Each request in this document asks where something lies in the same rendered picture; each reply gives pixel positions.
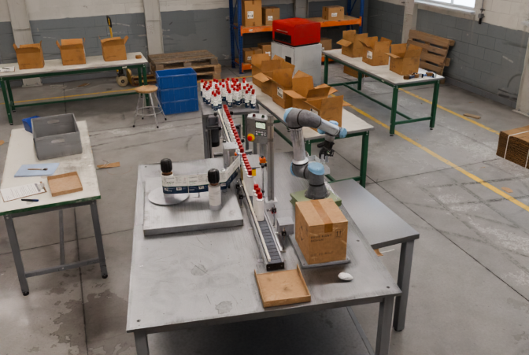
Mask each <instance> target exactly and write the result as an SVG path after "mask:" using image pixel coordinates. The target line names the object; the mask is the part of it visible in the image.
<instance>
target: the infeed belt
mask: <svg viewBox="0 0 529 355"><path fill-rule="evenodd" d="M246 200H247V202H248V199H247V197H246ZM248 205H249V207H250V204H249V202H248ZM250 211H251V208H250ZM251 214H252V211H251ZM252 217H253V214H252ZM253 221H254V223H255V220H254V218H253ZM258 224H259V227H260V229H261V234H262V236H263V238H264V242H265V245H266V247H267V250H268V254H269V256H270V258H271V261H268V258H267V255H266V252H265V249H264V247H263V244H262V241H261V245H262V247H263V250H264V254H265V256H266V259H267V262H268V264H277V263H282V260H281V258H280V255H279V252H278V250H277V248H276V244H275V242H274V239H273V237H272V233H271V231H270V229H269V226H268V223H267V220H266V219H265V215H264V221H262V222H259V221H258ZM255 226H256V229H257V225H256V223H255ZM257 233H258V235H259V232H258V229H257ZM259 238H260V240H261V237H260V235H259Z"/></svg>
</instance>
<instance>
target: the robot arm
mask: <svg viewBox="0 0 529 355"><path fill-rule="evenodd" d="M283 120H284V122H285V123H286V124H287V125H288V128H289V129H290V133H291V138H292V145H293V151H294V159H293V161H292V162H291V164H290V172H291V173H292V175H294V176H297V177H300V178H303V179H308V180H309V187H308V190H307V195H308V196H309V197H311V198H322V197H325V196H326V195H327V188H326V186H325V180H324V166H323V165H322V162H323V163H325V162H327V163H328V162H329V160H328V157H329V156H330V157H331V156H332V157H333V155H334V153H333V152H335V151H334V150H333V149H332V147H333V145H334V144H335V143H334V141H335V136H336V137H339V138H345V137H346V134H347V130H346V129H345V128H341V127H339V126H338V122H336V121H333V120H330V121H329V122H328V121H326V120H324V119H321V117H320V116H318V115H316V114H315V113H312V112H310V111H308V110H306V109H297V108H289V109H287V110H286V112H285V113H284V115H283ZM303 127H310V128H317V131H318V133H319V134H321V135H325V140H324V142H322V143H319V144H317V147H319V148H321V150H320V152H319V159H320V163H318V162H311V163H309V160H308V158H307V157H305V144H304V137H303V130H302V128H303ZM332 153H333V155H332Z"/></svg>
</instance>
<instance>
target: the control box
mask: <svg viewBox="0 0 529 355"><path fill-rule="evenodd" d="M255 114H256V113H255ZM252 115H253V113H251V114H250V115H249V116H248V117H247V118H246V119H247V137H248V136H249V135H250V136H252V138H253V139H252V140H251V141H249V140H248V139H247V142H256V143H261V144H267V145H268V121H267V118H266V115H264V117H265V118H264V119H262V118H261V116H262V115H263V114H256V117H252ZM255 120H256V121H262V122H266V130H265V129H259V128H255ZM255 130H258V131H266V135H267V137H264V136H259V135H255Z"/></svg>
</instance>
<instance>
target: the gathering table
mask: <svg viewBox="0 0 529 355"><path fill-rule="evenodd" d="M198 101H199V105H200V108H201V111H202V131H203V144H204V156H205V159H209V153H208V143H207V137H205V129H207V126H209V122H208V117H209V115H213V114H214V113H219V112H213V110H212V106H211V103H210V105H206V104H205V103H203V100H202V97H201V91H199V92H198ZM224 105H226V102H222V109H221V110H220V113H223V108H224ZM259 107H260V106H259V105H258V103H257V101H256V109H251V106H250V108H249V109H245V105H244V104H243V102H242V105H241V106H236V105H233V102H232V108H231V109H229V108H228V110H229V112H231V111H232V112H233V115H232V116H234V115H244V116H245V142H246V150H249V142H247V119H246V118H247V117H248V114H251V113H259V111H260V110H259ZM254 154H257V143H256V142H253V155H254Z"/></svg>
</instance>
